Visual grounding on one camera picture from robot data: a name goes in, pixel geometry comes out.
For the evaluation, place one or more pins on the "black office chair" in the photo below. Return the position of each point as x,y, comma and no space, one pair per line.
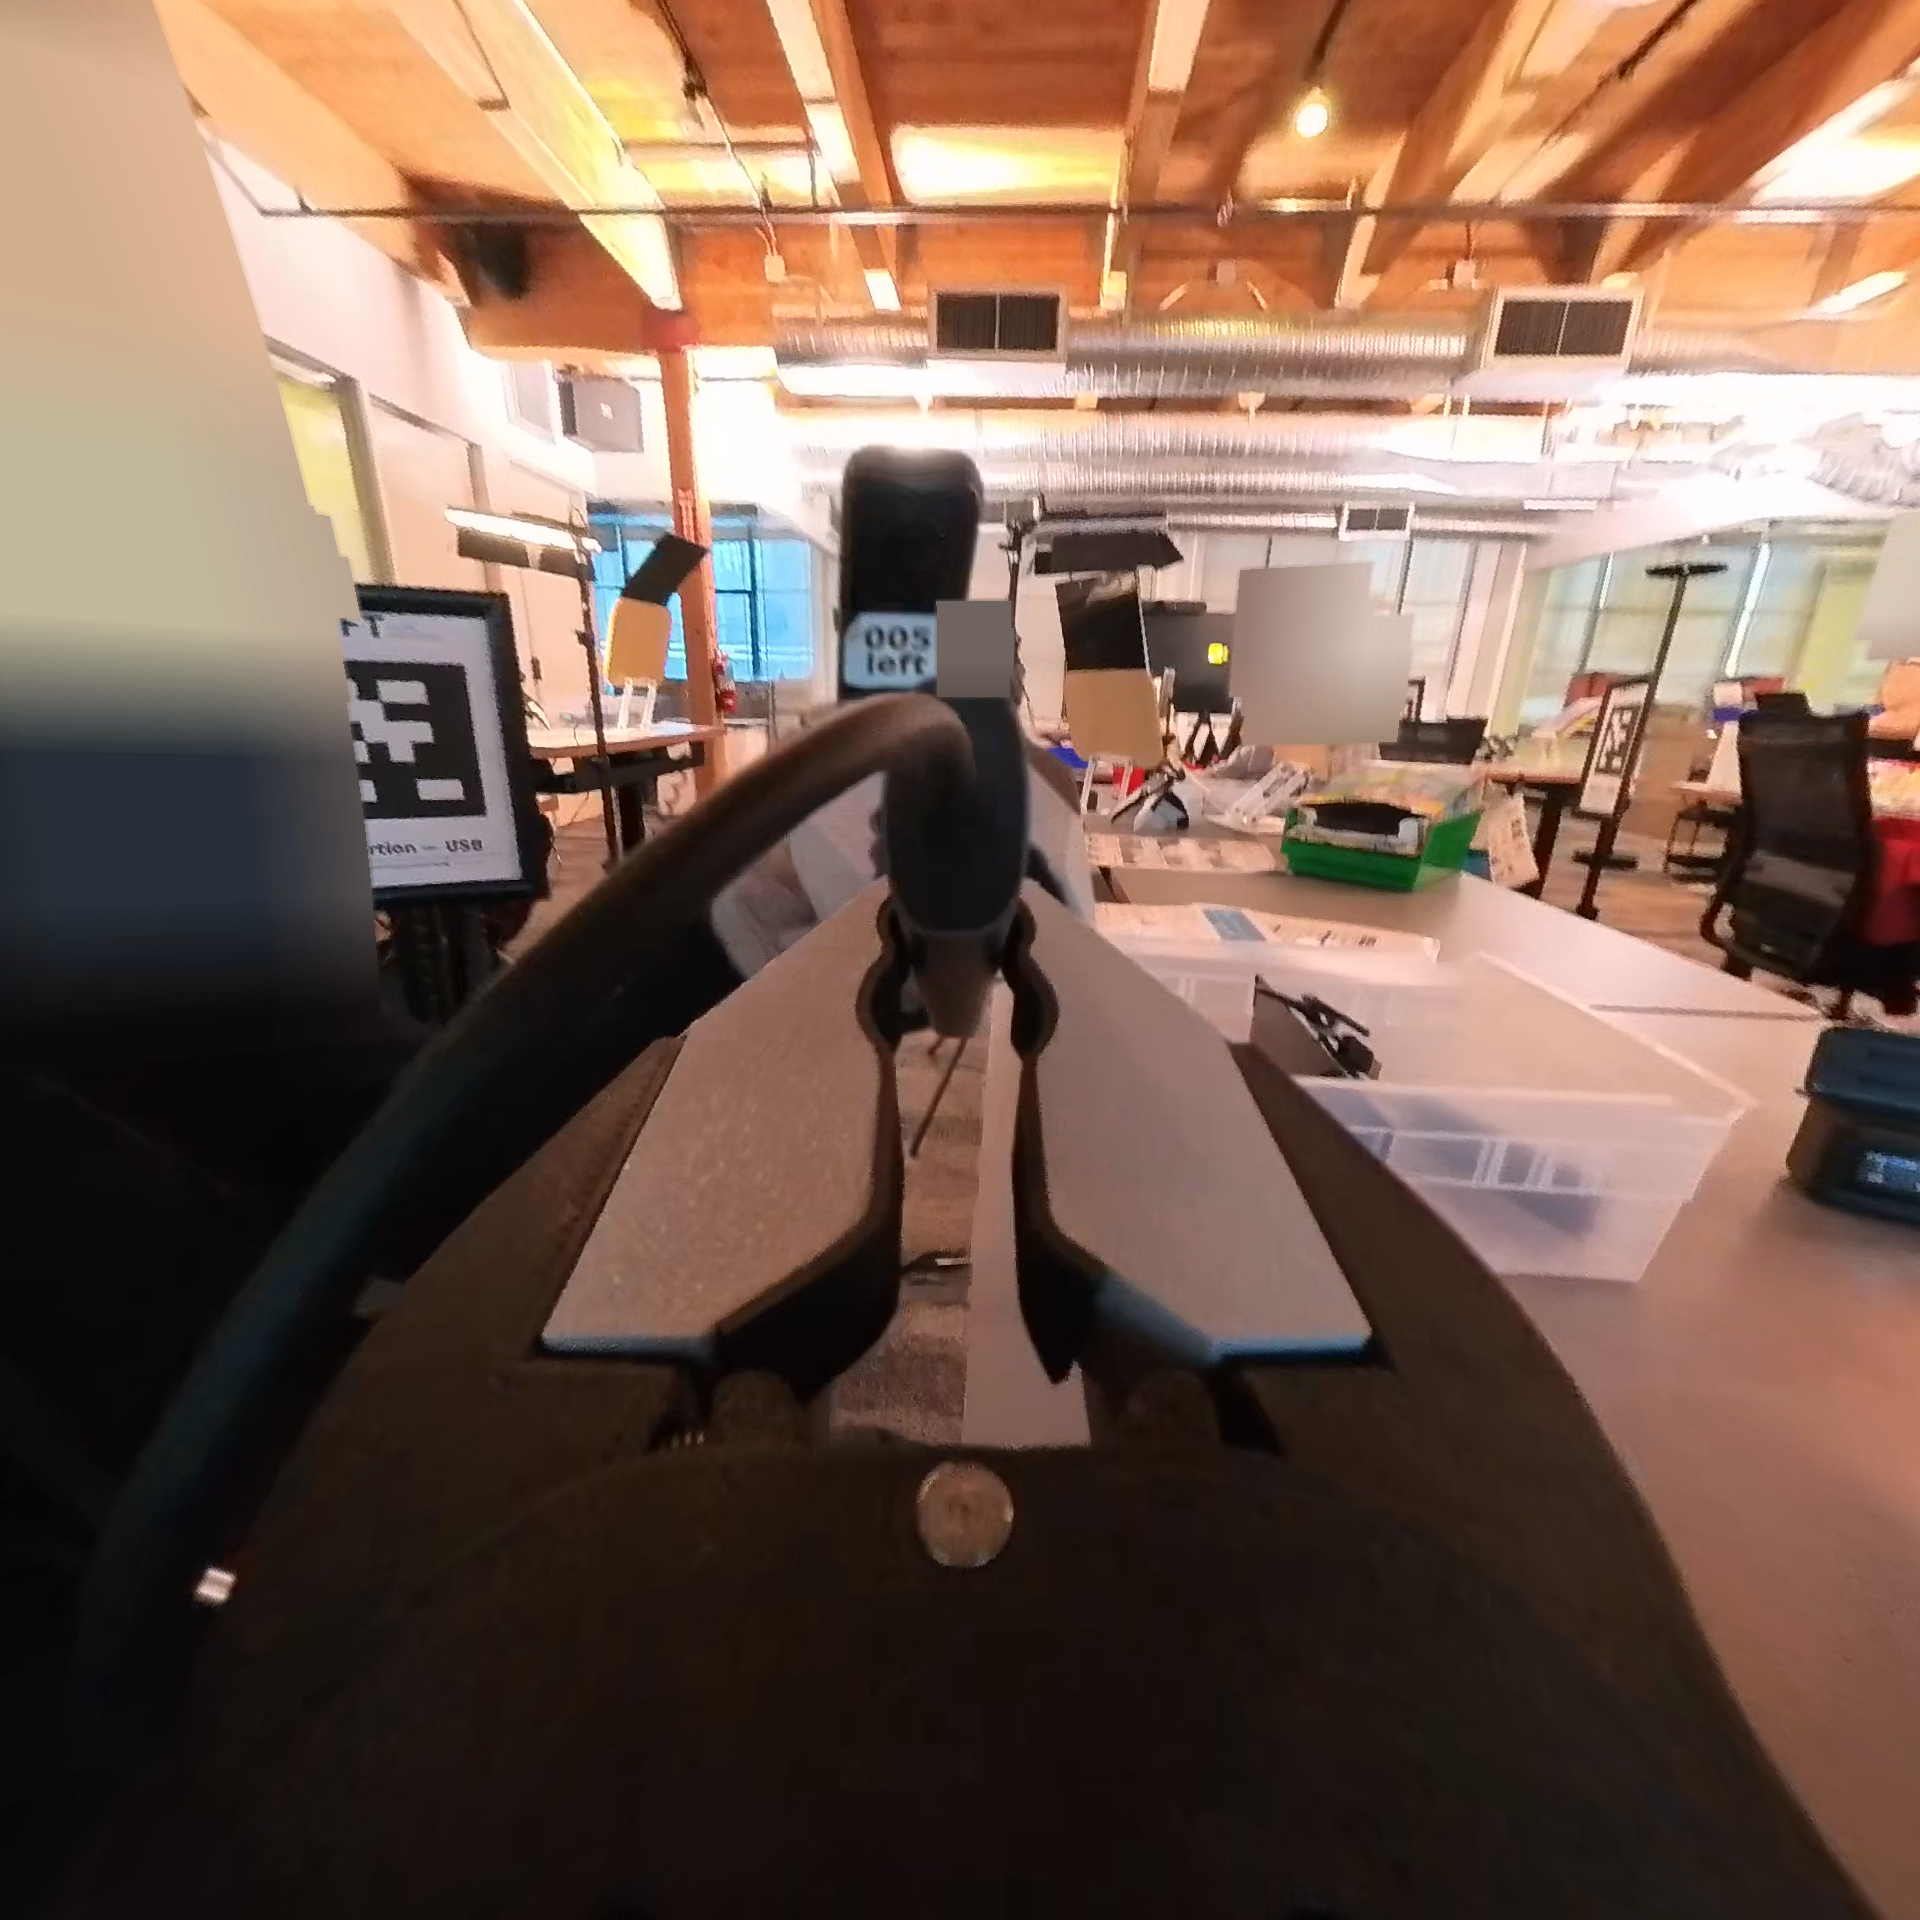
1793,840

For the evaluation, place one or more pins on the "black sign stand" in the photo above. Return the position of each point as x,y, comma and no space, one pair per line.
435,961

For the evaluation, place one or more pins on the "black floor lamp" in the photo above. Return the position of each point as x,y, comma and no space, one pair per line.
1685,573

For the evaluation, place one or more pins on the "silver air duct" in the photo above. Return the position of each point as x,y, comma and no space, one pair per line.
1277,349

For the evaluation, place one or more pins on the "marker sign on floor stand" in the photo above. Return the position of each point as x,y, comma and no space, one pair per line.
1621,744

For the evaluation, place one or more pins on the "studio light panel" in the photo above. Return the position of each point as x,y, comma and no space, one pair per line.
517,541

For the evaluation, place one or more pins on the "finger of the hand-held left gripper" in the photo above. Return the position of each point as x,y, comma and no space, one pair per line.
832,891
1062,874

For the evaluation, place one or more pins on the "clear plastic bin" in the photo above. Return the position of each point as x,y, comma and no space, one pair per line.
1575,1170

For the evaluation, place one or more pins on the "person's black clothed torso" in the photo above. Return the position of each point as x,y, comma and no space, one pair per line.
120,1200

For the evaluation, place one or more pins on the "printed paper sheets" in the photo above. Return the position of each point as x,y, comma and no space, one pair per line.
1184,854

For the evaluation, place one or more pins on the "clear acrylic stand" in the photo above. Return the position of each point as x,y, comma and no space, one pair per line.
1277,782

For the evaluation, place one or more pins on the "laminated instruction sheet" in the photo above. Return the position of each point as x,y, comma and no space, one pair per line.
1306,931

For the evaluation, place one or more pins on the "black monitor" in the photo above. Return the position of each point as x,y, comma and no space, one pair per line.
1184,662

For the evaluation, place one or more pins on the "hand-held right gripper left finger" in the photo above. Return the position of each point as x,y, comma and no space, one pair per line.
720,1170

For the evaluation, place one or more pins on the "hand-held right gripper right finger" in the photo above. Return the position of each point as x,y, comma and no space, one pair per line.
1184,1184

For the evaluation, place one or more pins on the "black device with display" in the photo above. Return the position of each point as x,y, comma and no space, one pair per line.
1853,1110

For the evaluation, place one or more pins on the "orange wooden post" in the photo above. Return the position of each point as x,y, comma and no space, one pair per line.
691,523

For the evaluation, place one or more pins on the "black and white gadget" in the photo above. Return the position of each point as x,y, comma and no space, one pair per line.
1162,810

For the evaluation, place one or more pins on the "small black clip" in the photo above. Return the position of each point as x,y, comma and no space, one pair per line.
1312,1037

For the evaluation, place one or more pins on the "black framed marker sign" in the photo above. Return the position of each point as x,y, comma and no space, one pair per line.
450,779

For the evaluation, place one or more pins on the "black studio light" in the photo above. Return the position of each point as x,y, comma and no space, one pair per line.
1109,546

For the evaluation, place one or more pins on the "ceiling lamp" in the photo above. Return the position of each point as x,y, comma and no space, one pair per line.
1310,114

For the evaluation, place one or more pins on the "green cardboard box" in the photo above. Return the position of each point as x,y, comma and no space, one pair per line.
1349,862

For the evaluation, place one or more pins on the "tan reflector board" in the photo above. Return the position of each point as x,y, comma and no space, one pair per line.
1119,713
638,645

